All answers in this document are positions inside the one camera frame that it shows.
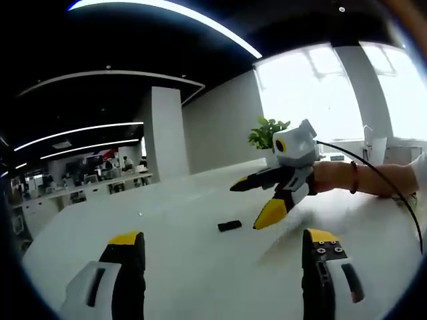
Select ceiling light strip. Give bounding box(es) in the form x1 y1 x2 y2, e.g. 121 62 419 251
13 121 145 153
68 0 263 59
39 138 141 161

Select person's right hand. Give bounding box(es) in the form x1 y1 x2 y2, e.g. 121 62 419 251
313 161 353 196

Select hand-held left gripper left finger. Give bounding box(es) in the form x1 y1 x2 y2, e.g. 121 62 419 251
59 230 147 320

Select white square pillar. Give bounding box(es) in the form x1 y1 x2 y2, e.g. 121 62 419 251
151 86 191 183

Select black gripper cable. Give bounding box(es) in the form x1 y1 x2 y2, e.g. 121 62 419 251
316 139 425 255

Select black hand strap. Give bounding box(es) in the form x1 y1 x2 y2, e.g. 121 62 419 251
308 165 318 197

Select white gooseneck faucet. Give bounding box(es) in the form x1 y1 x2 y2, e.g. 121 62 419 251
362 125 375 157

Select red bead bracelet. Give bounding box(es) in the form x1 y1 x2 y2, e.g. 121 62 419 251
349 159 360 195

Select bright window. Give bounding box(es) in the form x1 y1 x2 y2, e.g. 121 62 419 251
362 39 427 141
253 43 363 141

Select long white office desks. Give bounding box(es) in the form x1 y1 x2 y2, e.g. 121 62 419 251
9 171 153 234

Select potted green plant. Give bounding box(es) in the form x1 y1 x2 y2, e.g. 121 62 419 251
247 116 292 165

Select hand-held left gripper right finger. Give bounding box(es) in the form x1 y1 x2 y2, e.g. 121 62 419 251
301 227 380 320

